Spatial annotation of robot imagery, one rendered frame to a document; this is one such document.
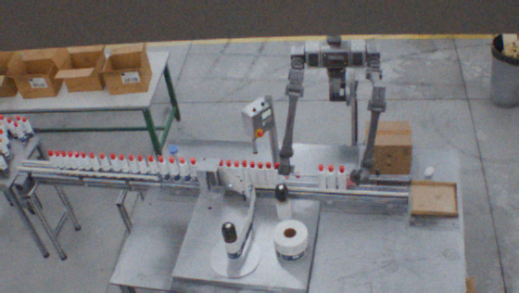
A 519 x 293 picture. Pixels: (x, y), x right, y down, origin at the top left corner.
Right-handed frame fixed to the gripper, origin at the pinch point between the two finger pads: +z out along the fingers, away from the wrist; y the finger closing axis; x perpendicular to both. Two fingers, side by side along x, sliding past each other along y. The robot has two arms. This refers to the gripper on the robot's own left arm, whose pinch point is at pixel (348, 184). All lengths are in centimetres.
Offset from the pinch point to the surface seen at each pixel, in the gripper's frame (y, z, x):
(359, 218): 18.7, 3.0, 13.5
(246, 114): -1, -4, -80
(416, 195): -2.9, -20.3, 40.6
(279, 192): 32, 6, -43
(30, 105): -89, 190, -211
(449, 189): -9, -34, 57
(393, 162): -18.3, -20.6, 19.9
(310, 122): -168, 101, 18
